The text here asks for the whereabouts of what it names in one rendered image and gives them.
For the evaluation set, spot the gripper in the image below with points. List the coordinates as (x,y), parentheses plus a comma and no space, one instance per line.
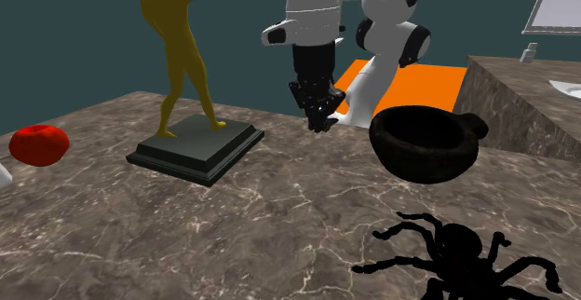
(314,76)

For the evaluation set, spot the orange robot stand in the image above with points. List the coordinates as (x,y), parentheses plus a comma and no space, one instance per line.
(422,85)

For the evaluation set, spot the gold human figure statue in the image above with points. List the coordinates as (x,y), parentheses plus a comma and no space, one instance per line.
(181,54)

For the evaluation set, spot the small white bottle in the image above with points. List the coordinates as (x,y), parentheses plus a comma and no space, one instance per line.
(529,54)

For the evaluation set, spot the black toy spider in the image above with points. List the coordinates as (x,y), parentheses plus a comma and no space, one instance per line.
(458,253)

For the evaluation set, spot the window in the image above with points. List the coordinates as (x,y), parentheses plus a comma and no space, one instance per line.
(556,4)

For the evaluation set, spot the white sink basin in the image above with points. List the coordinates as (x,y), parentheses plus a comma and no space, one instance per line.
(569,88)

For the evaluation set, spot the red apple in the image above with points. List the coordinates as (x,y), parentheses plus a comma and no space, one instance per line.
(38,144)

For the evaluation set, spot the white object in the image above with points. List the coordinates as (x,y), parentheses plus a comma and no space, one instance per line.
(3,176)

